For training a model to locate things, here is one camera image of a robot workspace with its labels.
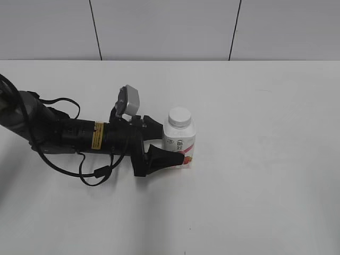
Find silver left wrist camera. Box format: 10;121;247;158
114;85;140;116

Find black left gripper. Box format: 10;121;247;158
102;115;184;177

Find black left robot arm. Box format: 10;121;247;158
1;90;184;177

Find white yili yogurt bottle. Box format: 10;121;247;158
163;117;196;168

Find white bottle cap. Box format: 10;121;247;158
168;107;192;129

